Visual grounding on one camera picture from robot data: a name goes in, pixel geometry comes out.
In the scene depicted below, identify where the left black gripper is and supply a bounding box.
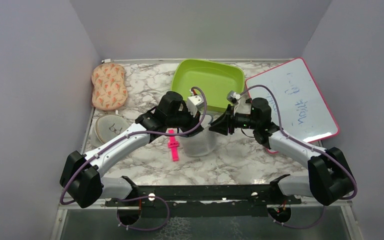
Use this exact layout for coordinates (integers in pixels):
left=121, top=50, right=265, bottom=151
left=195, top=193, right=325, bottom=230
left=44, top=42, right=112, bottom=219
left=166, top=104, right=204, bottom=137

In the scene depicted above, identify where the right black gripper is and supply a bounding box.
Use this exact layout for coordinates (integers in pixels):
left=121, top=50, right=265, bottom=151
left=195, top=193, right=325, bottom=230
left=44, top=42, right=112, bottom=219
left=209, top=105, right=259, bottom=136

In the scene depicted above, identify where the white mesh laundry bag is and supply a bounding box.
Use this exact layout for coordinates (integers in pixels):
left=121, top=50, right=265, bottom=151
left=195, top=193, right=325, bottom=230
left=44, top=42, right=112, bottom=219
left=178, top=114, right=217, bottom=157

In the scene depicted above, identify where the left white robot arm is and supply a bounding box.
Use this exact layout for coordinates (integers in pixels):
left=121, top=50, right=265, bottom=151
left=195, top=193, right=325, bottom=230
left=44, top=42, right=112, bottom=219
left=59, top=91, right=207, bottom=208

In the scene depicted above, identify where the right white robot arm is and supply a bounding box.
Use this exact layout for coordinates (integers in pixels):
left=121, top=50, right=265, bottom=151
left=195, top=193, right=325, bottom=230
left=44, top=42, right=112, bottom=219
left=209, top=97, right=356, bottom=206

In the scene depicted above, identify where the round beige mesh bag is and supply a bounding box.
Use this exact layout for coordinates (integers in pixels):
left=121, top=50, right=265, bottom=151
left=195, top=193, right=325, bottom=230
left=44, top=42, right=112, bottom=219
left=89, top=114, right=130, bottom=147

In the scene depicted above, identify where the pink plastic clip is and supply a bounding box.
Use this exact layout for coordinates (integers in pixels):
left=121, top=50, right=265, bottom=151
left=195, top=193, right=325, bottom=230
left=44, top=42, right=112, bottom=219
left=167, top=136, right=179, bottom=162

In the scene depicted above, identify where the green plastic tray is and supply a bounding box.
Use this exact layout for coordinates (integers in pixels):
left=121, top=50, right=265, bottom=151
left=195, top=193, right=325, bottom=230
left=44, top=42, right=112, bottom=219
left=171, top=59, right=245, bottom=113

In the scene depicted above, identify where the pink framed whiteboard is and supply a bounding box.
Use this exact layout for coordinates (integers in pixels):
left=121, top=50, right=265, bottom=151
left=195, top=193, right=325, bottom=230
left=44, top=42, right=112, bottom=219
left=245, top=57, right=340, bottom=143

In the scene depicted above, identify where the floral orange pouch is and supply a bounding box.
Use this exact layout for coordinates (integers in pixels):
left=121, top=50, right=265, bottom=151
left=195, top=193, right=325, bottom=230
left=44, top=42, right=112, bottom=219
left=91, top=62, right=128, bottom=112

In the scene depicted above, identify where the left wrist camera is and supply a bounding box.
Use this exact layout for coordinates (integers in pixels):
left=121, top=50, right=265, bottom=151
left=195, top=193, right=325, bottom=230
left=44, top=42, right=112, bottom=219
left=186, top=95, right=204, bottom=117

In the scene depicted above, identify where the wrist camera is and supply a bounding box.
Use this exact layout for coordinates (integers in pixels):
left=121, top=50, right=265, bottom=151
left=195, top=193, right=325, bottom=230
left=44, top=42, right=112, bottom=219
left=226, top=90, right=242, bottom=105
left=186, top=95, right=204, bottom=117

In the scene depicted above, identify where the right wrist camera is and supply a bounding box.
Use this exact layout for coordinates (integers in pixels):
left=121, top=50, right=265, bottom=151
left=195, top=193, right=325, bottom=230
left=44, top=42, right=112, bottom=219
left=226, top=90, right=242, bottom=105

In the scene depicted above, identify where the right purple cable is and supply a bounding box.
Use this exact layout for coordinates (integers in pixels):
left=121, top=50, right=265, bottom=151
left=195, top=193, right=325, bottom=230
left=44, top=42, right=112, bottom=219
left=238, top=84, right=359, bottom=230

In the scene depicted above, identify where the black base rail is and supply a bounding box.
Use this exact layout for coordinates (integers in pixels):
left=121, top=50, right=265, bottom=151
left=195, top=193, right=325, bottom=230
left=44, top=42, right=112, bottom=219
left=105, top=184, right=302, bottom=219

